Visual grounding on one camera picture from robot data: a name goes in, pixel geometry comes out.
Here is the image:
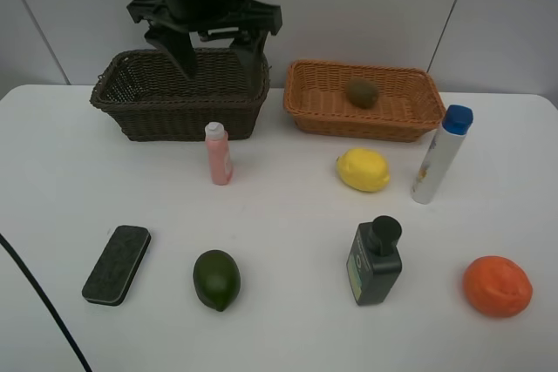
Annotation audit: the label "black cable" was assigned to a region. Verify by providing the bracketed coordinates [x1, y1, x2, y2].
[0, 232, 93, 372]

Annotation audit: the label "orange fruit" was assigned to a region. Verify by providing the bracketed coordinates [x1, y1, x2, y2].
[462, 256, 534, 318]

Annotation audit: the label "green avocado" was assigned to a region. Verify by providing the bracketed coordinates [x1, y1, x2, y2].
[193, 249, 242, 312]

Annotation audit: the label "yellow lemon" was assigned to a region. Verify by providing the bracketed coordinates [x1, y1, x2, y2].
[336, 148, 391, 193]

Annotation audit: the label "dark brown wicker basket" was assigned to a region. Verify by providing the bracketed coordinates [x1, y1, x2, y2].
[90, 48, 269, 142]

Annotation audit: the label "brown kiwi fruit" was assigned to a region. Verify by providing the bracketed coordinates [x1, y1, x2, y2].
[345, 78, 379, 109]

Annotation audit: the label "dark green pump bottle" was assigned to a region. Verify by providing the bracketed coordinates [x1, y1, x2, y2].
[346, 215, 403, 307]

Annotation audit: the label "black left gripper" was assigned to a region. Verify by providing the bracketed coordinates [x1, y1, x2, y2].
[127, 0, 282, 93]

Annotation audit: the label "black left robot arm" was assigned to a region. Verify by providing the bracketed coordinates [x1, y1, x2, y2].
[127, 0, 282, 95]

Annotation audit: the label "pink bottle white cap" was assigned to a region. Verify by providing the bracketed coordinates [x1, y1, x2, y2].
[205, 122, 233, 186]

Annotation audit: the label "grey felt whiteboard eraser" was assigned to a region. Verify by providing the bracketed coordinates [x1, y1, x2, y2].
[82, 225, 151, 307]

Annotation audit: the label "white bottle blue cap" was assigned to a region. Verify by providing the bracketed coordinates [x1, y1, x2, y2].
[411, 105, 473, 205]

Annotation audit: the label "orange wicker basket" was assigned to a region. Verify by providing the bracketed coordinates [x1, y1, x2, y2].
[283, 60, 446, 142]

